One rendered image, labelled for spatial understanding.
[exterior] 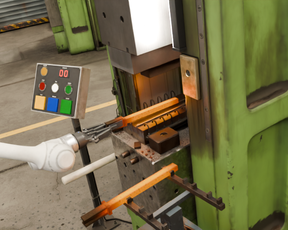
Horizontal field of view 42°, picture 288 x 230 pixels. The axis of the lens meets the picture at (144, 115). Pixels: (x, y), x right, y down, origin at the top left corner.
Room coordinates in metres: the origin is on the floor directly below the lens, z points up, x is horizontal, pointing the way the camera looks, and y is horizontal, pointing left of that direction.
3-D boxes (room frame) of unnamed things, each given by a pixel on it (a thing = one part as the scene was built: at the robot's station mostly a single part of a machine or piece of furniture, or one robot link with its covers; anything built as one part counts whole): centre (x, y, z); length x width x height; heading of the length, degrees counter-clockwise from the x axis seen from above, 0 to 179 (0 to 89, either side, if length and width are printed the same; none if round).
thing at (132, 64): (1.69, -0.12, 1.32); 0.42 x 0.20 x 0.10; 120
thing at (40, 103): (1.98, 0.57, 1.01); 0.07 x 0.05 x 0.07; 55
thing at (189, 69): (1.38, -0.20, 1.27); 0.09 x 0.02 x 0.17; 30
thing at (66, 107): (1.87, 0.41, 1.01); 0.07 x 0.05 x 0.07; 55
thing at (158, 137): (1.46, -0.08, 0.95); 0.12 x 0.08 x 0.06; 120
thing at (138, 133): (1.69, -0.12, 0.96); 0.42 x 0.20 x 0.09; 120
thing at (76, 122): (2.03, 0.41, 0.54); 0.04 x 0.04 x 1.08; 30
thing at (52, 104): (1.93, 0.49, 1.01); 0.07 x 0.05 x 0.07; 55
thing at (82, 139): (1.44, 0.27, 1.04); 0.09 x 0.08 x 0.07; 120
